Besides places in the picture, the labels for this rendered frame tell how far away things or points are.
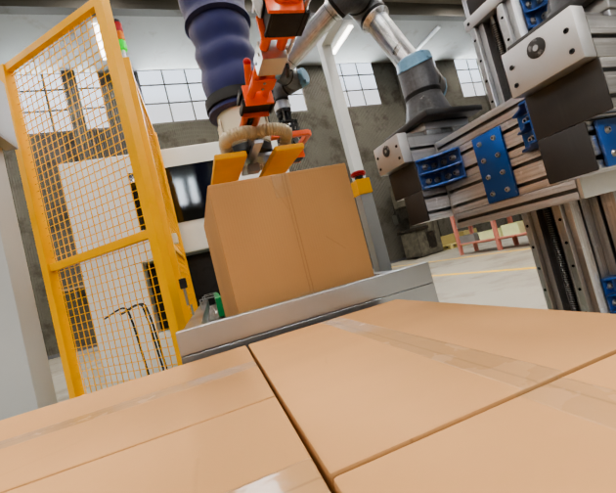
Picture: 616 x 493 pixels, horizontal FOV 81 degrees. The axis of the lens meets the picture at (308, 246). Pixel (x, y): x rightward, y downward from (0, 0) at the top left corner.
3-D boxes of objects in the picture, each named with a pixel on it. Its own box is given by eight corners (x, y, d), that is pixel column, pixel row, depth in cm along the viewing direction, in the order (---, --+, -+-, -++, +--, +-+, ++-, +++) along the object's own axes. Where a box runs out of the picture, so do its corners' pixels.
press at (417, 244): (429, 252, 1187) (407, 171, 1199) (458, 248, 1068) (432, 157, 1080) (393, 263, 1135) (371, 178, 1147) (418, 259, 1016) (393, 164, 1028)
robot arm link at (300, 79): (298, 78, 150) (278, 91, 155) (313, 86, 159) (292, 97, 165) (294, 61, 150) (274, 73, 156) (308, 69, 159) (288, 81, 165)
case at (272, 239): (226, 319, 148) (203, 225, 150) (315, 293, 160) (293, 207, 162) (243, 336, 91) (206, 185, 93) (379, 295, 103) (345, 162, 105)
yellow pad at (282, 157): (258, 182, 146) (255, 170, 146) (282, 178, 149) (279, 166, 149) (275, 152, 113) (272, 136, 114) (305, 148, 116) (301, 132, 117)
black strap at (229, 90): (206, 127, 136) (203, 117, 137) (265, 120, 144) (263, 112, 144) (207, 98, 115) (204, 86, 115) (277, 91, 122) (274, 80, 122)
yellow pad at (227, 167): (211, 190, 140) (208, 178, 140) (237, 186, 143) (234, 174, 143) (215, 160, 108) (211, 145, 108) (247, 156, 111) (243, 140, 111)
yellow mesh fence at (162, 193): (203, 373, 306) (148, 137, 315) (216, 369, 308) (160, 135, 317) (199, 423, 193) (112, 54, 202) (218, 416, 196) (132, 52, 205)
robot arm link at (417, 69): (399, 98, 117) (388, 58, 117) (411, 107, 128) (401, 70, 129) (436, 79, 110) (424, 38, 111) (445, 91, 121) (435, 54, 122)
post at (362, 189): (405, 394, 163) (350, 183, 168) (418, 389, 165) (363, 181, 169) (413, 399, 157) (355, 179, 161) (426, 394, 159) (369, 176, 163)
